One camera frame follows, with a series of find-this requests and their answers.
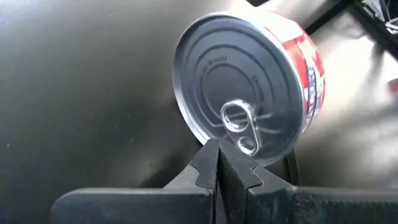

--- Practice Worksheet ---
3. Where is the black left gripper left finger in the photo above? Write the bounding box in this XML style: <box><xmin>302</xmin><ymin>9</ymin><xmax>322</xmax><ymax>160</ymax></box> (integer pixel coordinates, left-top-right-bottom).
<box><xmin>52</xmin><ymin>139</ymin><xmax>220</xmax><ymax>224</ymax></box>

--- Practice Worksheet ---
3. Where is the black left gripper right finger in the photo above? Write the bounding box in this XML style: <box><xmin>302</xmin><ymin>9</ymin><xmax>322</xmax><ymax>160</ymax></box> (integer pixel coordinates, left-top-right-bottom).
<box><xmin>218</xmin><ymin>139</ymin><xmax>398</xmax><ymax>224</ymax></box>

